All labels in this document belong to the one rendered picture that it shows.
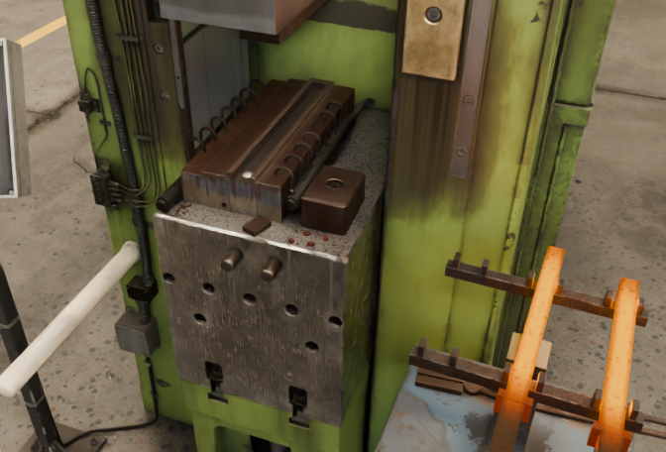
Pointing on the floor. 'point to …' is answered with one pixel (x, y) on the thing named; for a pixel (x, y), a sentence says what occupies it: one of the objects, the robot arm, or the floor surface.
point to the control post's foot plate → (66, 441)
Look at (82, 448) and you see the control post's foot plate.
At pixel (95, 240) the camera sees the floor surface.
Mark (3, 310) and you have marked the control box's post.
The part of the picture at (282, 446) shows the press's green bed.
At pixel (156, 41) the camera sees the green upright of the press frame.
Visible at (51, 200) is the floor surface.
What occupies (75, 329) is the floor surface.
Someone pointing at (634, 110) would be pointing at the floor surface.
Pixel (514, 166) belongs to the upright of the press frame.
